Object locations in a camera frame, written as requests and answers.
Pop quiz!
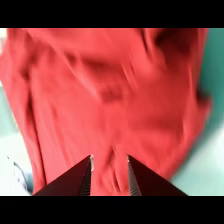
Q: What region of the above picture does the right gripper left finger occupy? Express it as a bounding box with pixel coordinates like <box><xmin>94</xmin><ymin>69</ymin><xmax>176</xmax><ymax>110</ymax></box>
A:
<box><xmin>34</xmin><ymin>154</ymin><xmax>93</xmax><ymax>197</ymax></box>

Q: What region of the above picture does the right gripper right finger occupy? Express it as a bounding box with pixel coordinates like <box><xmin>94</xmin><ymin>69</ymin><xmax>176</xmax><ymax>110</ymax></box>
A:
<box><xmin>127</xmin><ymin>154</ymin><xmax>188</xmax><ymax>197</ymax></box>

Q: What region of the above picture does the red T-shirt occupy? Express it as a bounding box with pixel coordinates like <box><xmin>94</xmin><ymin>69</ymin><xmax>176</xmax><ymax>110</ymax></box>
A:
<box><xmin>0</xmin><ymin>27</ymin><xmax>213</xmax><ymax>197</ymax></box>

